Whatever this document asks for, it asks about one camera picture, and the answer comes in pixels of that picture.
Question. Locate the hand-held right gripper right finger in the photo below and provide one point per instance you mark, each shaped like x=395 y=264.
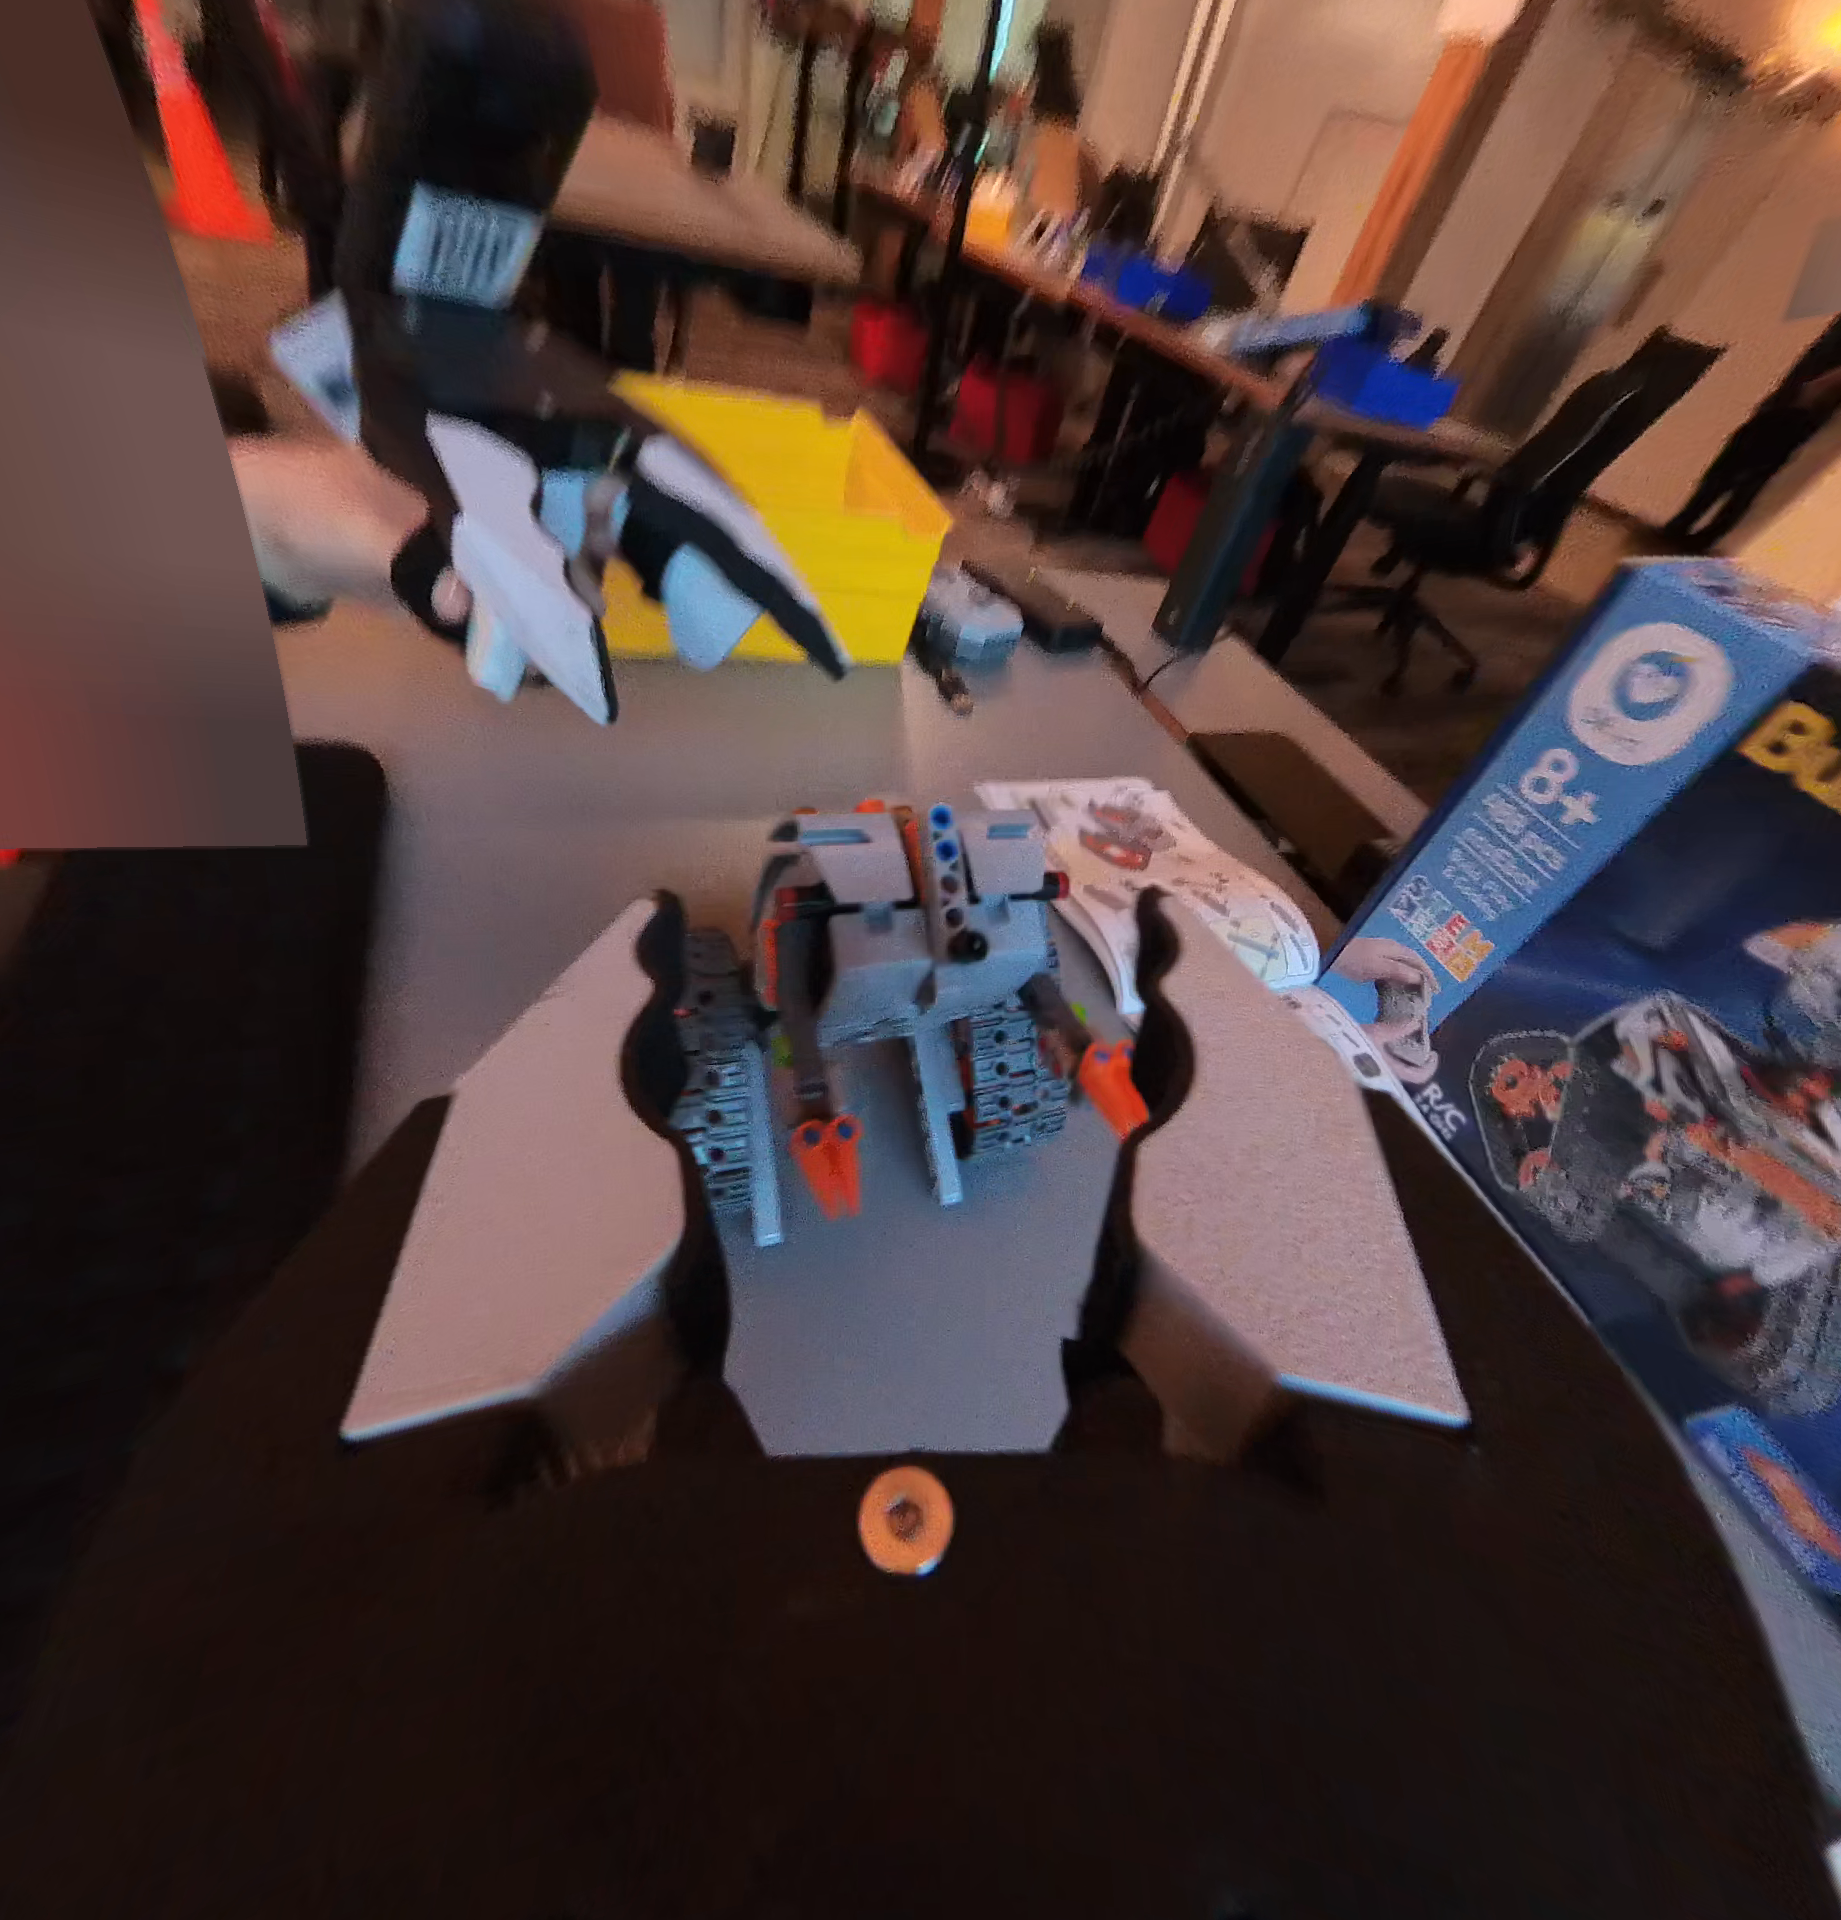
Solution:
x=1281 y=1200

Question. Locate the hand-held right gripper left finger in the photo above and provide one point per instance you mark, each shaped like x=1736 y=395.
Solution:
x=546 y=1200

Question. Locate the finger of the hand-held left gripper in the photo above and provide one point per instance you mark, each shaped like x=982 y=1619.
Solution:
x=524 y=585
x=710 y=555

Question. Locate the grey orange tracked toy robot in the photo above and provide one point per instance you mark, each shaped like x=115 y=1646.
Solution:
x=920 y=960

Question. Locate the grey desk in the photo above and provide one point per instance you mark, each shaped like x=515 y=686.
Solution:
x=710 y=750

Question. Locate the person's left hand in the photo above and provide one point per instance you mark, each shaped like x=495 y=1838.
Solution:
x=336 y=525

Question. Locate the yellow storage bin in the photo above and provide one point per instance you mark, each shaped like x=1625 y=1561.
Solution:
x=846 y=541

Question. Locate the orange traffic cone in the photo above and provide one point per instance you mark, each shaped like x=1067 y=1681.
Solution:
x=199 y=165

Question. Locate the grey toy motor block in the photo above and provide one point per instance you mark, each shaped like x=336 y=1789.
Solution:
x=968 y=615

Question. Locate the red storage bin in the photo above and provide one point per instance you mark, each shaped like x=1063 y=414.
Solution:
x=891 y=345
x=1010 y=412
x=1184 y=516

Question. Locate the black power adapter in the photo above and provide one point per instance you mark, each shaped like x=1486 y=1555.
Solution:
x=1063 y=615

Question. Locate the open instruction booklet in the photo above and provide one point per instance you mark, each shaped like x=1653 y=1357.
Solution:
x=1160 y=855

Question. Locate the black perforated chair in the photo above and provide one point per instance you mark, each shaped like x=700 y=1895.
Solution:
x=139 y=1126

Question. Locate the blue robot kit box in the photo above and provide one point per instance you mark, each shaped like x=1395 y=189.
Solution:
x=1610 y=901

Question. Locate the long wooden table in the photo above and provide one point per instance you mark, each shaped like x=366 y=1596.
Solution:
x=1160 y=321

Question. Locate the blue storage bin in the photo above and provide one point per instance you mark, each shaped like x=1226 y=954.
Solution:
x=1385 y=382
x=1145 y=280

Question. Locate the dark monitor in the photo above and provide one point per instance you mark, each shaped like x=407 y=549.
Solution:
x=1236 y=511

